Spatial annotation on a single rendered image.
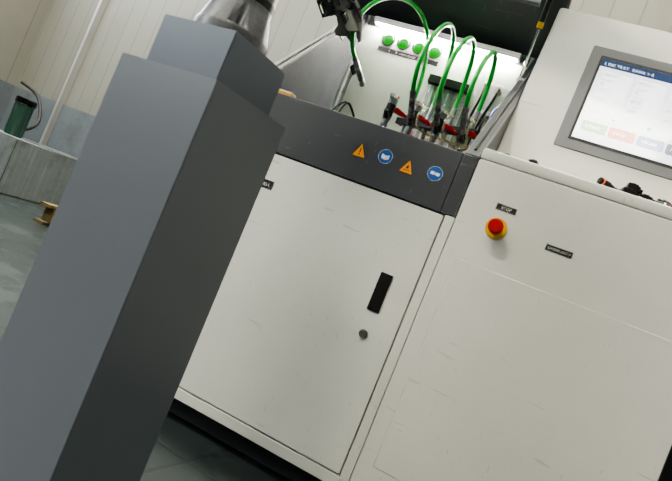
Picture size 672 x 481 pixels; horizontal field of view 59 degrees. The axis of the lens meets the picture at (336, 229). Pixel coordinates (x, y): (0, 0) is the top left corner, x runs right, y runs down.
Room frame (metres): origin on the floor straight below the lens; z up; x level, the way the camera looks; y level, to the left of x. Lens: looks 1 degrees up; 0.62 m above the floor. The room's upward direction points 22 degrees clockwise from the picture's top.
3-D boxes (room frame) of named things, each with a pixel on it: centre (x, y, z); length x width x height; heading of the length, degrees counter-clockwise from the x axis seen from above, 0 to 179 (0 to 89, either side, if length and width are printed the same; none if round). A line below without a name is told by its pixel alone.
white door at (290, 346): (1.58, 0.07, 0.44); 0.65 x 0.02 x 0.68; 71
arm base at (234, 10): (1.16, 0.33, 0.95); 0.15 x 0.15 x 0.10
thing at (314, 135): (1.60, 0.06, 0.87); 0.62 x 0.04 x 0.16; 71
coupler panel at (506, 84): (1.99, -0.33, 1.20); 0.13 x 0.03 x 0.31; 71
